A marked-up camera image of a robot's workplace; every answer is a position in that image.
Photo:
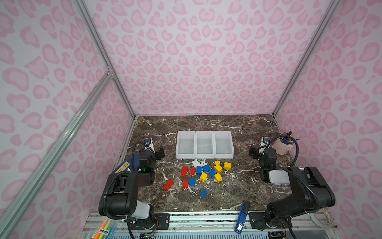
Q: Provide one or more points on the white bin compartment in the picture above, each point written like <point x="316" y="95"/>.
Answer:
<point x="224" y="145"/>
<point x="185" y="148"/>
<point x="204" y="144"/>

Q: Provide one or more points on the long red lego brick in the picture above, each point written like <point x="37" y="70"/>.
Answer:
<point x="167" y="186"/>

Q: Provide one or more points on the red lego brick small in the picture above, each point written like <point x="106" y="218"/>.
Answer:
<point x="193" y="171"/>

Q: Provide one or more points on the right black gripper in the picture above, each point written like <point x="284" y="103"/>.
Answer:
<point x="255" y="152"/>

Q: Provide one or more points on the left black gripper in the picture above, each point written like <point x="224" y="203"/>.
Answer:
<point x="159" y="153"/>

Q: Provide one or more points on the blue lego front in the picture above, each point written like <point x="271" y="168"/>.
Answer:
<point x="204" y="193"/>

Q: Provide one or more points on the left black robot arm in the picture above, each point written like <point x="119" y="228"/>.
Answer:
<point x="119" y="200"/>

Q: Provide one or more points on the white bin left compartment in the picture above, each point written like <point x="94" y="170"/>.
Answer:
<point x="185" y="148"/>

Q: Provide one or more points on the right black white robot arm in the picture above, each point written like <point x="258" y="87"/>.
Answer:
<point x="309" y="190"/>

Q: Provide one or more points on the white bin right compartment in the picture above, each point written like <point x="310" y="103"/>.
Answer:
<point x="224" y="145"/>

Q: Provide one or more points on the blue lego mid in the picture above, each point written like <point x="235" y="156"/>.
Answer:
<point x="192" y="182"/>

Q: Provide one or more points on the highlighter pen pack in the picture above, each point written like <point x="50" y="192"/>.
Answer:
<point x="106" y="230"/>

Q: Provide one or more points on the pink pen cup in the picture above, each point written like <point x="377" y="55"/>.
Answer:
<point x="283" y="143"/>

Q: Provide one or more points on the white bin middle compartment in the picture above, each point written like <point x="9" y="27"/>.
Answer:
<point x="204" y="144"/>

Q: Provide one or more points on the dark blue notebook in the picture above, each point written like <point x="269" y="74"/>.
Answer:
<point x="129" y="164"/>

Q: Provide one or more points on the blue stapler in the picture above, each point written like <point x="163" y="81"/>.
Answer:
<point x="242" y="217"/>

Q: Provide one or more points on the white tape roll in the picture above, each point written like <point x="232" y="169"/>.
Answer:
<point x="322" y="219"/>

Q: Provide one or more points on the blue lego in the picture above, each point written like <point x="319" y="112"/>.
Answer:
<point x="204" y="193"/>
<point x="212" y="173"/>
<point x="199" y="171"/>
<point x="206" y="168"/>

